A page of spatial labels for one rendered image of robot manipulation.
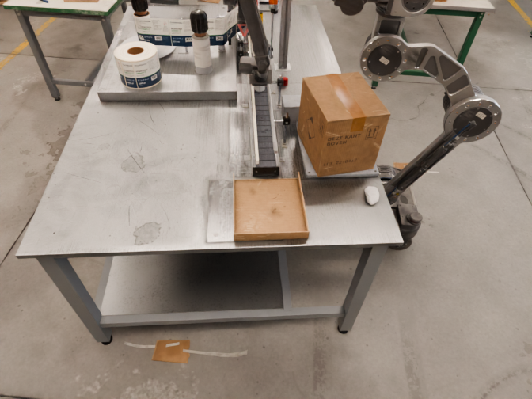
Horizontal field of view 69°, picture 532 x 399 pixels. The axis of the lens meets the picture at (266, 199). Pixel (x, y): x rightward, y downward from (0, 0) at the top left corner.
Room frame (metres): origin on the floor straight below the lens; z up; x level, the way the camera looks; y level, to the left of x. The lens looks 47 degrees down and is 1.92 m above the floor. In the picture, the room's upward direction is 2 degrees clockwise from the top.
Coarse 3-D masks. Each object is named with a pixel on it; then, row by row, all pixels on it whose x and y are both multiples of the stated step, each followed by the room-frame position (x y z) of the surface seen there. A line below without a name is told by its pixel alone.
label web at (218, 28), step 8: (232, 16) 2.16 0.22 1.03; (184, 24) 2.02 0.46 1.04; (208, 24) 2.04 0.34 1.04; (216, 24) 2.05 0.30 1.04; (224, 24) 2.07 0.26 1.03; (232, 24) 2.16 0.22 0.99; (184, 32) 2.02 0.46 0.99; (192, 32) 2.03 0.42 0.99; (208, 32) 2.04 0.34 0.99; (216, 32) 2.05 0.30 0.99; (224, 32) 2.07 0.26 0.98; (232, 32) 2.16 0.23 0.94; (184, 40) 2.02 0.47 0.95; (216, 40) 2.05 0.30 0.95; (224, 40) 2.06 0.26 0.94
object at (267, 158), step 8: (248, 32) 2.31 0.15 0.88; (256, 96) 1.63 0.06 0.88; (264, 96) 1.63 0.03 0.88; (256, 104) 1.55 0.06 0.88; (264, 104) 1.55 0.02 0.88; (256, 112) 1.49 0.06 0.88; (264, 112) 1.49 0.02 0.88; (256, 120) 1.43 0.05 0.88; (264, 120) 1.43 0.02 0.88; (256, 128) 1.37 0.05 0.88; (264, 128) 1.37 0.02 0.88; (264, 136) 1.32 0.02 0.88; (264, 144) 1.26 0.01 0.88; (272, 144) 1.27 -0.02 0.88; (264, 152) 1.21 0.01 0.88; (272, 152) 1.22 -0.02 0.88; (264, 160) 1.17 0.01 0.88; (272, 160) 1.17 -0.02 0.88
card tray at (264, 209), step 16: (240, 192) 1.02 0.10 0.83; (256, 192) 1.03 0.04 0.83; (272, 192) 1.03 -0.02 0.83; (288, 192) 1.03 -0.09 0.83; (240, 208) 0.94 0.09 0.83; (256, 208) 0.95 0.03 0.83; (272, 208) 0.95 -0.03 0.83; (288, 208) 0.95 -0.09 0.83; (304, 208) 0.92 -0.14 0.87; (240, 224) 0.87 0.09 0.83; (256, 224) 0.87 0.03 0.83; (272, 224) 0.87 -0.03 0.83; (288, 224) 0.88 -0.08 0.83; (304, 224) 0.88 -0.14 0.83; (240, 240) 0.80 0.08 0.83; (256, 240) 0.80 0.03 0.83
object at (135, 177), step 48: (288, 48) 2.23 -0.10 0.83; (96, 96) 1.65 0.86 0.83; (240, 96) 1.70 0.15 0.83; (96, 144) 1.28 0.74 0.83; (144, 144) 1.29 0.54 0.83; (192, 144) 1.31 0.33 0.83; (240, 144) 1.32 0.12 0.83; (288, 144) 1.33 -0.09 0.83; (48, 192) 0.99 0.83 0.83; (96, 192) 1.00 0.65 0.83; (144, 192) 1.01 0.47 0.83; (192, 192) 1.02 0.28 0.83; (336, 192) 1.05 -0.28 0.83; (384, 192) 1.06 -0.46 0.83; (48, 240) 0.77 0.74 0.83; (96, 240) 0.78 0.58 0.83; (144, 240) 0.78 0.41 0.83; (192, 240) 0.79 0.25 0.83; (288, 240) 0.81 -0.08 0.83; (336, 240) 0.82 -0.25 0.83; (384, 240) 0.83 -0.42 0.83
